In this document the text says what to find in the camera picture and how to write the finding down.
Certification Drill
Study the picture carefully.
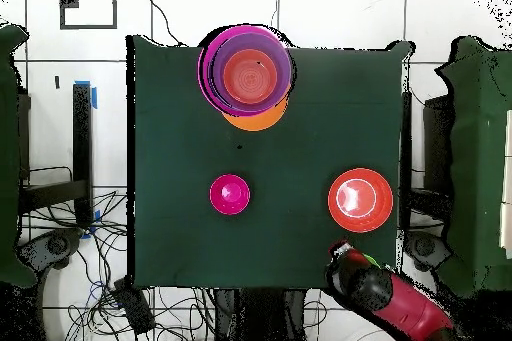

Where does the small crimson bowl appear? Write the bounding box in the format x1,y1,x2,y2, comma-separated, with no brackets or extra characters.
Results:
208,173,252,216

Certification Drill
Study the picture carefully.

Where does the small red-orange bowl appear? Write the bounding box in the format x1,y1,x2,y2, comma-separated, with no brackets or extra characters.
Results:
222,48,279,105

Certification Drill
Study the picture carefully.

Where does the pink bowl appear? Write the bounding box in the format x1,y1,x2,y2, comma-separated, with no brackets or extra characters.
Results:
196,24,292,118

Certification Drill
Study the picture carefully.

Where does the large red-orange bowl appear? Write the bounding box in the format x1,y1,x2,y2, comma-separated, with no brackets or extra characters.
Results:
327,167,395,234

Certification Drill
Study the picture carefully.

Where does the green cloth side table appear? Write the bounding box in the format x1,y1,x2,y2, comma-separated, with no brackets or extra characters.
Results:
0,22,39,290
435,35,512,298

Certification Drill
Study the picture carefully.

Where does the white box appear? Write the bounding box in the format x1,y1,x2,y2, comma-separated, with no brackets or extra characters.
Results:
498,108,512,260

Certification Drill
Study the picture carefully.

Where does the dark green tablecloth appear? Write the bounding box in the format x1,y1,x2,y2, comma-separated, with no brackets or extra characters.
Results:
125,34,415,292

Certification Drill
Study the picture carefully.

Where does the black power brick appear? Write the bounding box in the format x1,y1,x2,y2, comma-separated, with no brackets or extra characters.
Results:
112,277,156,336

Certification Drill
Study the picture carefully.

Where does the black bench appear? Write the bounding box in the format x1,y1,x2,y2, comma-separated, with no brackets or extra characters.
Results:
17,82,94,230

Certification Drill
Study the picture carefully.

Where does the blue tape strip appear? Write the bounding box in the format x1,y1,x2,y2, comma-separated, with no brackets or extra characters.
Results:
73,79,99,110

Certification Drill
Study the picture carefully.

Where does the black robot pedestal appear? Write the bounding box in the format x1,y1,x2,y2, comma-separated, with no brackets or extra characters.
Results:
213,287,307,341

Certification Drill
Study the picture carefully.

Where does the tangle of cables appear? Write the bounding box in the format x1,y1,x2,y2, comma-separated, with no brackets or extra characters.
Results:
17,166,213,341

